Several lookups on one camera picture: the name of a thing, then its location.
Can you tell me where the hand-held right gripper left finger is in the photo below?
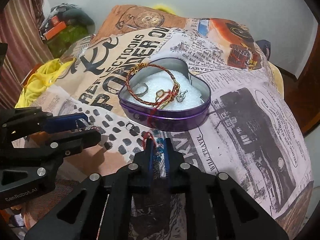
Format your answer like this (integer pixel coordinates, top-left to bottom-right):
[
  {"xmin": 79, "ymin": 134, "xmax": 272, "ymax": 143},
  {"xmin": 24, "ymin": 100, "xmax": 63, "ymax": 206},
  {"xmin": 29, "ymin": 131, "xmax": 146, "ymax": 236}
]
[{"xmin": 24, "ymin": 138, "xmax": 155, "ymax": 240}]

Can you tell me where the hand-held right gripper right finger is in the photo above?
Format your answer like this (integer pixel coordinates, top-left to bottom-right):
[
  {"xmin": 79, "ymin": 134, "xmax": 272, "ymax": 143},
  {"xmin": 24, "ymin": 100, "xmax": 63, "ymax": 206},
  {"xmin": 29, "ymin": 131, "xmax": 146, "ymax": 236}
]
[{"xmin": 164, "ymin": 138, "xmax": 297, "ymax": 240}]

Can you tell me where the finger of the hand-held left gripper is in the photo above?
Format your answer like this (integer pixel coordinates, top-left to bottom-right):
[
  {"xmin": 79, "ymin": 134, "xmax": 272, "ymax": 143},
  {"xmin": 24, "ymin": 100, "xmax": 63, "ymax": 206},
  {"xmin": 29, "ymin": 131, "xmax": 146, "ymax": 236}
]
[
  {"xmin": 0, "ymin": 106, "xmax": 89, "ymax": 143},
  {"xmin": 0, "ymin": 129, "xmax": 102, "ymax": 167}
]

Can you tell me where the red string beaded bracelet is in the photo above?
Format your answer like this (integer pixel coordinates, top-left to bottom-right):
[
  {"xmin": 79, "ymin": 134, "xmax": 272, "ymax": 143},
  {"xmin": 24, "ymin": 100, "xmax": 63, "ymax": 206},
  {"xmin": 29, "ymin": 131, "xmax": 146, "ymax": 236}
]
[{"xmin": 141, "ymin": 87, "xmax": 175, "ymax": 163}]

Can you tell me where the silver chain bracelet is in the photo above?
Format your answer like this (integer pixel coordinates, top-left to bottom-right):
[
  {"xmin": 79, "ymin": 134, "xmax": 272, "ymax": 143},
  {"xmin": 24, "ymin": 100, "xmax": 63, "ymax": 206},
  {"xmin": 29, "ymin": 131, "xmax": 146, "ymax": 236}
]
[{"xmin": 75, "ymin": 119, "xmax": 102, "ymax": 133}]

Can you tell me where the purple heart-shaped tin box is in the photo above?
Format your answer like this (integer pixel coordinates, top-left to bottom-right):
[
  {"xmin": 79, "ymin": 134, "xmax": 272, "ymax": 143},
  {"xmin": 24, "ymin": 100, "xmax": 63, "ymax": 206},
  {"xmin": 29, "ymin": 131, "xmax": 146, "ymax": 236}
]
[{"xmin": 118, "ymin": 57, "xmax": 212, "ymax": 132}]

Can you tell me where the silver earring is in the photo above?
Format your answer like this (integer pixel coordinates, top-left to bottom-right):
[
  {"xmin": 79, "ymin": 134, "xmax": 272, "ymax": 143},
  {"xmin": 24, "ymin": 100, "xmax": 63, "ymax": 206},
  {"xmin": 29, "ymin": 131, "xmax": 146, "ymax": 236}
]
[{"xmin": 176, "ymin": 90, "xmax": 188, "ymax": 103}]

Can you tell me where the gold heart ring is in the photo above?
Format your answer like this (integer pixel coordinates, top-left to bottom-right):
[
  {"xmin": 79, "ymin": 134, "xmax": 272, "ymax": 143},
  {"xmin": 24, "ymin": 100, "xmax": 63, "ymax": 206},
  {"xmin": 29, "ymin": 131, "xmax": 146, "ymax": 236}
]
[{"xmin": 155, "ymin": 89, "xmax": 175, "ymax": 109}]

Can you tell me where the red gold braided bracelet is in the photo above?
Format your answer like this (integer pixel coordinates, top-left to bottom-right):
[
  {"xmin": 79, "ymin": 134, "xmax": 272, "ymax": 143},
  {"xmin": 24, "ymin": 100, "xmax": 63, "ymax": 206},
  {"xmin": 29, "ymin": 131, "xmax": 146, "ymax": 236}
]
[{"xmin": 126, "ymin": 64, "xmax": 180, "ymax": 105}]

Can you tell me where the yellow cloth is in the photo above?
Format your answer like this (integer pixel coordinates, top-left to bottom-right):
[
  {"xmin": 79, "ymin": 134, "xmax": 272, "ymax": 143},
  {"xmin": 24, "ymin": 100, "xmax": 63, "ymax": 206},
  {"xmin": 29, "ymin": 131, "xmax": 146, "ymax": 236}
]
[{"xmin": 15, "ymin": 58, "xmax": 75, "ymax": 108}]

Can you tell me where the striped beige cloth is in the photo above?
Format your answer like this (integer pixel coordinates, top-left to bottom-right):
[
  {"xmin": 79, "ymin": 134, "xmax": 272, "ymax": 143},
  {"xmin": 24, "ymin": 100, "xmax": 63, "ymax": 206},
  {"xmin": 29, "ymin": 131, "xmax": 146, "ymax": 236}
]
[{"xmin": 64, "ymin": 36, "xmax": 93, "ymax": 60}]

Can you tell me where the green cloth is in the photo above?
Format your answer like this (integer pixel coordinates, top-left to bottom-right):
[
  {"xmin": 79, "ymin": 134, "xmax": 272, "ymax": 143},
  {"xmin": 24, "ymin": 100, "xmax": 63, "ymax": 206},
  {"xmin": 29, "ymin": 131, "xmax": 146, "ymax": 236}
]
[{"xmin": 46, "ymin": 25, "xmax": 92, "ymax": 59}]

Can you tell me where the orange box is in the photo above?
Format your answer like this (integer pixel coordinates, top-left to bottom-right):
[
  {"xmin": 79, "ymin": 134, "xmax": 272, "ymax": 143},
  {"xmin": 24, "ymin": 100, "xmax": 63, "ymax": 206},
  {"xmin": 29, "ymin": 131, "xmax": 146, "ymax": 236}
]
[{"xmin": 42, "ymin": 21, "xmax": 67, "ymax": 40}]

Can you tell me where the printed blanket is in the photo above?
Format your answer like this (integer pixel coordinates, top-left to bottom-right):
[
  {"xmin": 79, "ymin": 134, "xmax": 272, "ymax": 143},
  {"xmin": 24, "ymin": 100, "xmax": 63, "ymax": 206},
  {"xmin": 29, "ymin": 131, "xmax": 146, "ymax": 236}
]
[{"xmin": 24, "ymin": 4, "xmax": 314, "ymax": 240}]

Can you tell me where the striped red curtain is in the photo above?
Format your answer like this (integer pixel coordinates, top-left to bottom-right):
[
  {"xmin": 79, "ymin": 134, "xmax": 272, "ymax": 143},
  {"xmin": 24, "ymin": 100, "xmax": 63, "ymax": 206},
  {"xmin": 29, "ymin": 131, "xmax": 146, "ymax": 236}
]
[{"xmin": 0, "ymin": 0, "xmax": 54, "ymax": 110}]

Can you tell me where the pile of dark clothes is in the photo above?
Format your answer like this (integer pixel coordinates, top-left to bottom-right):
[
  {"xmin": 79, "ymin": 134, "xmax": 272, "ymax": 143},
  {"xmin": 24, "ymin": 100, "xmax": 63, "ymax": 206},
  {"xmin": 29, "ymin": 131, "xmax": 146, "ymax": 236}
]
[{"xmin": 40, "ymin": 3, "xmax": 95, "ymax": 34}]

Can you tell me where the pale yellow bedsheet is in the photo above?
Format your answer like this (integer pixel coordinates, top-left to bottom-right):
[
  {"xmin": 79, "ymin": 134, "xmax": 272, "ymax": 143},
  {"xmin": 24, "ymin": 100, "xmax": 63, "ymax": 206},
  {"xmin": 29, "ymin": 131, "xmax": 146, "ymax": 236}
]
[{"xmin": 269, "ymin": 64, "xmax": 285, "ymax": 98}]

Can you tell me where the dark blue cloth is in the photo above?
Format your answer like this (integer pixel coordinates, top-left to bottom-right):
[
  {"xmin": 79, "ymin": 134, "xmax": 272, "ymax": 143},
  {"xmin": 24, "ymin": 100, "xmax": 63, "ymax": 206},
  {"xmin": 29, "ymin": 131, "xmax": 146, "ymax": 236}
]
[{"xmin": 256, "ymin": 39, "xmax": 272, "ymax": 60}]

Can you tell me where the yellow foam ring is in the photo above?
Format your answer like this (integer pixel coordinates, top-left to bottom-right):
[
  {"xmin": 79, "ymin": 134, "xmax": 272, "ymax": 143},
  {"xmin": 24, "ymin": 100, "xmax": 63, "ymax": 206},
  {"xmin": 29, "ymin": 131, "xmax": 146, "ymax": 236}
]
[{"xmin": 152, "ymin": 3, "xmax": 177, "ymax": 13}]

